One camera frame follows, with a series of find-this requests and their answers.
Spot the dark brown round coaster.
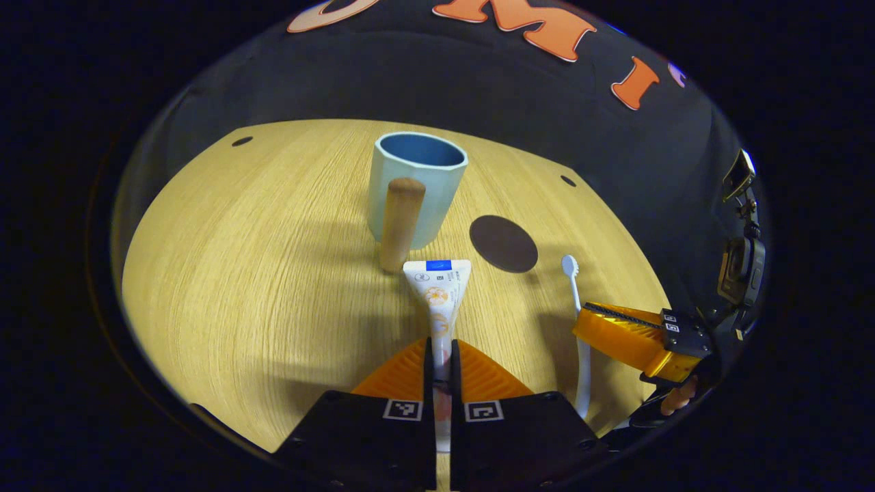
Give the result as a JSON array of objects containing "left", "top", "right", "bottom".
[{"left": 469, "top": 215, "right": 539, "bottom": 274}]

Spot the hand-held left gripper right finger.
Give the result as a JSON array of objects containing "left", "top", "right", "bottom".
[{"left": 448, "top": 338, "right": 609, "bottom": 492}]

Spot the blue cup with wooden handle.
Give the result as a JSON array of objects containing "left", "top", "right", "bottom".
[{"left": 367, "top": 132, "right": 469, "bottom": 274}]

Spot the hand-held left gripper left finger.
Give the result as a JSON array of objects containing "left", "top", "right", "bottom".
[{"left": 273, "top": 337, "right": 438, "bottom": 492}]

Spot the white toothpaste tube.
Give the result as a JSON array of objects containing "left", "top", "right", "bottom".
[{"left": 402, "top": 260, "right": 472, "bottom": 453}]

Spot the white toothbrush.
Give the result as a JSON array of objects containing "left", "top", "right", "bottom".
[{"left": 562, "top": 254, "right": 592, "bottom": 419}]

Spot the wooden desktop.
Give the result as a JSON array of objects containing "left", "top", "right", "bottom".
[{"left": 122, "top": 120, "right": 674, "bottom": 492}]

